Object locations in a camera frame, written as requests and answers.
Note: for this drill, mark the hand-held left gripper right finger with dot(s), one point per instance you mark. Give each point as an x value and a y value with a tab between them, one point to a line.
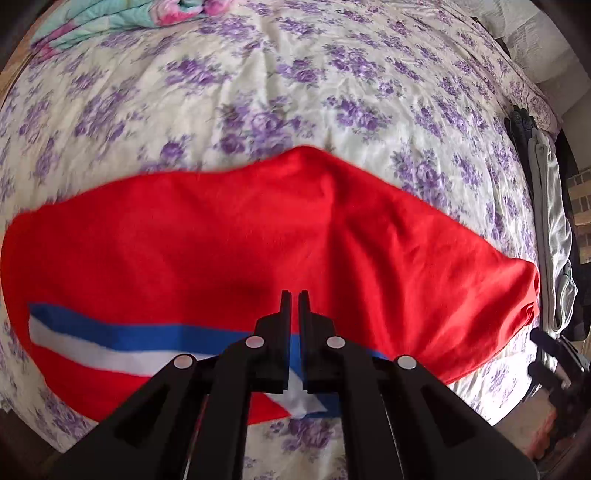
305	318

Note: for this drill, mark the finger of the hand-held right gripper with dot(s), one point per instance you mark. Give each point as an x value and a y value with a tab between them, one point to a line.
551	357

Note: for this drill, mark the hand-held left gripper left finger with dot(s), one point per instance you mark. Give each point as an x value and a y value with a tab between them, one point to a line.
282	318

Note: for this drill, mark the red shirt with blue-white stripes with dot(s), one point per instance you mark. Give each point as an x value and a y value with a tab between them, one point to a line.
221	240

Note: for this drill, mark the grey folded garment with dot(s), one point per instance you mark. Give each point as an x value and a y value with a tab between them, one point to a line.
551	221

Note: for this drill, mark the purple floral bed sheet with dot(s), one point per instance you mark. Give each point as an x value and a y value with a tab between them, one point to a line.
258	92

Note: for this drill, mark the dark folded garment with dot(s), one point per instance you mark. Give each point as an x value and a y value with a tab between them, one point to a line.
519	124

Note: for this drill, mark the white pillow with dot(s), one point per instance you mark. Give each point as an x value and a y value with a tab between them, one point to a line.
521	27

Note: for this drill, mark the teal pink floral blanket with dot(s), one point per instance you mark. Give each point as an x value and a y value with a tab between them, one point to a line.
115	16

